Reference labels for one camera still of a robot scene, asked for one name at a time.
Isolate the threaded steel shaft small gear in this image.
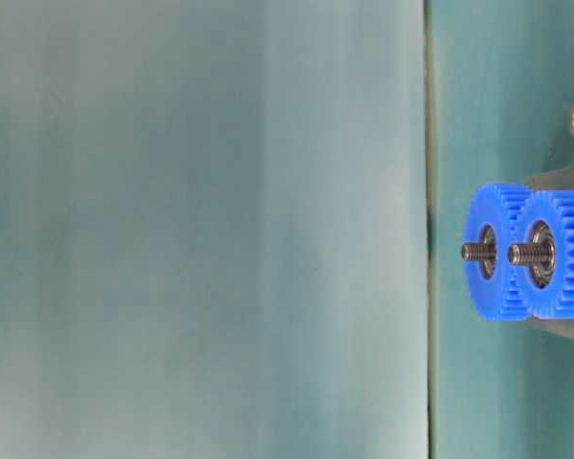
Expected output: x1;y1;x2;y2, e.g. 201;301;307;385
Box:
461;242;497;262

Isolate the threaded steel shaft large gear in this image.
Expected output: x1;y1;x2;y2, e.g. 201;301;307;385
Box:
507;242;555;266

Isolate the small blue plastic gear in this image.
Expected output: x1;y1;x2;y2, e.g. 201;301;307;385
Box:
463;184;532;321

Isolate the large blue plastic gear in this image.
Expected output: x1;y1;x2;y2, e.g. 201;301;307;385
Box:
514;190;574;319

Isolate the metal base plate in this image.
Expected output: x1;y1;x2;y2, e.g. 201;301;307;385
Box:
525;166;574;340

